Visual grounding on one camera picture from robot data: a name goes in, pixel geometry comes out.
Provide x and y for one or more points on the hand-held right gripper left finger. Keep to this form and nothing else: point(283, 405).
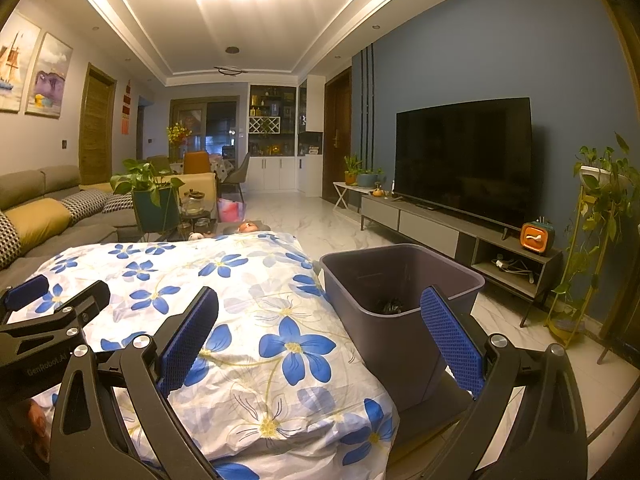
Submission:
point(187, 340)

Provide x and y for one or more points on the white folding side table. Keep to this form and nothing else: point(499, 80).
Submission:
point(345, 190)

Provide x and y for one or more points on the purple abstract painting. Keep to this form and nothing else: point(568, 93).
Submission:
point(50, 77)

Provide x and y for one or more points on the large houndstooth cushion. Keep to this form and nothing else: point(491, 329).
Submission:
point(9, 240)

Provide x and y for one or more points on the glass balcony door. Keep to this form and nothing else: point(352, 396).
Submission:
point(215, 120)

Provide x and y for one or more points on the orange ceramic figure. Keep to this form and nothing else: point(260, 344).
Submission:
point(248, 227)

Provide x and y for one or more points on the orange retro speaker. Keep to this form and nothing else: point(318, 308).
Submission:
point(534, 237)

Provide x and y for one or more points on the small houndstooth cushion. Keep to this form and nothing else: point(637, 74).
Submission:
point(117, 202)
point(85, 206)

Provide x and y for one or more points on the plant in orange pot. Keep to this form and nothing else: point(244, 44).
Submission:
point(351, 172)

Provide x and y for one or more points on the grey plastic bin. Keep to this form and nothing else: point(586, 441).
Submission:
point(395, 350)

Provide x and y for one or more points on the blue floral tablecloth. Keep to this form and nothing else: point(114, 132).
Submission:
point(250, 310)

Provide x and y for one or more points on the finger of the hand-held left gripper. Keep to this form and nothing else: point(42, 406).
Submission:
point(25, 292)
point(75, 310)

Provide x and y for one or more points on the sailing ship painting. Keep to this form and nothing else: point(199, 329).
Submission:
point(15, 65)

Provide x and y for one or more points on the pink gift bag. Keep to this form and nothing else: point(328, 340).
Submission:
point(231, 210)

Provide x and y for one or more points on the grey sectional sofa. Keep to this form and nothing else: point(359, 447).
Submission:
point(60, 245)

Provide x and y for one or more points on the pothos plant in teal planter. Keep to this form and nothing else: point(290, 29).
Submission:
point(152, 210)

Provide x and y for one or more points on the white display cabinet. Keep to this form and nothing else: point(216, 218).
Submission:
point(275, 175)

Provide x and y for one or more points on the grey dining chair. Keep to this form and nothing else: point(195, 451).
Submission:
point(235, 172)

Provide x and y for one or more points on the yellow cushion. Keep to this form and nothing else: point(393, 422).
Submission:
point(45, 222)

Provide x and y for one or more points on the brown wooden door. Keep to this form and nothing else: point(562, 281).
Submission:
point(625, 160)

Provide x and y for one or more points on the red wall decorations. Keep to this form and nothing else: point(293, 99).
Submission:
point(126, 110)

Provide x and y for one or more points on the climbing plant on yellow stand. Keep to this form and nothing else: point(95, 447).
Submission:
point(597, 210)

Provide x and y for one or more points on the black flat television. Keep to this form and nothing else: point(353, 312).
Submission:
point(460, 160)

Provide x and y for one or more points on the glass teapot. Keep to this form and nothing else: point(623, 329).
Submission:
point(192, 204)

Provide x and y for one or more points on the grey television stand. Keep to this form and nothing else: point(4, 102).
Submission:
point(430, 227)

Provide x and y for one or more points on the yellow sofa throw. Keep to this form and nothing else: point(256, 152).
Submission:
point(200, 185)

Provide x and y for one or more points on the plant in teal bowl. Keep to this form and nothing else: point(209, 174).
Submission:
point(369, 180)

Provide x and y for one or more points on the light wooden door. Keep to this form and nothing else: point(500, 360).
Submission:
point(97, 125)

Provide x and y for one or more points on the dark wooden door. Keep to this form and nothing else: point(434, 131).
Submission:
point(337, 135)

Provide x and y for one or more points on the orange dining chair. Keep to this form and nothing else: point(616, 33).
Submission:
point(195, 162)

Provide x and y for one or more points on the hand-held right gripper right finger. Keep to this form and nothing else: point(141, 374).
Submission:
point(452, 342)

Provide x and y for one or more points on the black plastic bag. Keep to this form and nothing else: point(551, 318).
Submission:
point(395, 307)

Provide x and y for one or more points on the yellow flower bouquet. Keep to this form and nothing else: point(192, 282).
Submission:
point(177, 135)

